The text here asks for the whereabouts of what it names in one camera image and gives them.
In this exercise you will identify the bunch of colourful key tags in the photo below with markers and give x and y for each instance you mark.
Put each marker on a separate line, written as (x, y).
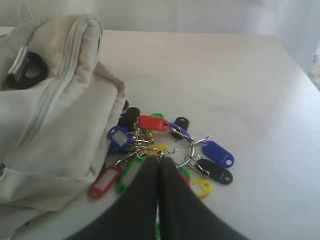
(134, 137)

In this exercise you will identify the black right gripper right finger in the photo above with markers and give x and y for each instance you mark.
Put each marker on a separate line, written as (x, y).
(182, 215)

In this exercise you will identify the beige canvas duffel bag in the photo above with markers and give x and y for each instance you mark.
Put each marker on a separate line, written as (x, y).
(57, 104)

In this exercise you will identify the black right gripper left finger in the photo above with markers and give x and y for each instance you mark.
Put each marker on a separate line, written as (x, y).
(133, 215)

